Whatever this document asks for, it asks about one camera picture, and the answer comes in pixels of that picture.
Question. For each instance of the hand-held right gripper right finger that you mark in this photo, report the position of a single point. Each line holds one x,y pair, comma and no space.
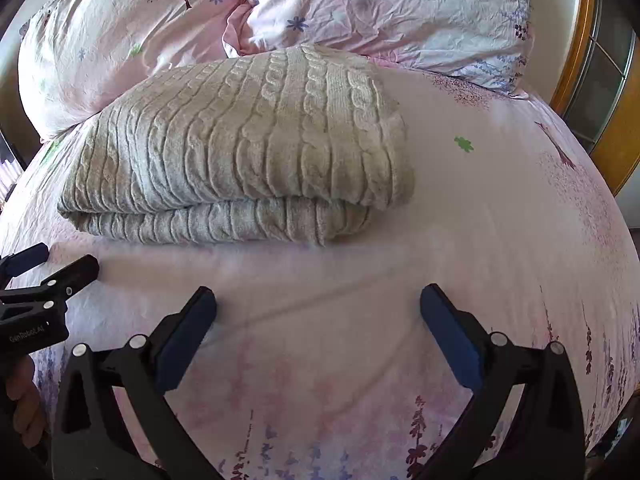
451,347

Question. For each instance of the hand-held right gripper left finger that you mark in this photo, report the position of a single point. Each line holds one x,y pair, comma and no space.
184,347

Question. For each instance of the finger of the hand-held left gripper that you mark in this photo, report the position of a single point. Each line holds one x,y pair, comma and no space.
75,272
27,257

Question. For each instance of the person's left hand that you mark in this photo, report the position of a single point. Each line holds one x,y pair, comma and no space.
25,402

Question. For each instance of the pink floral bed sheet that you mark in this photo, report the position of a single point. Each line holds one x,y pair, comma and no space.
360,280

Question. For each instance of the pink floral pillow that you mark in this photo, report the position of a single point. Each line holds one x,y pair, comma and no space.
110,40
390,15

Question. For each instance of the wooden framed glass door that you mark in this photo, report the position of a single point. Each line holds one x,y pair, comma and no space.
607,125

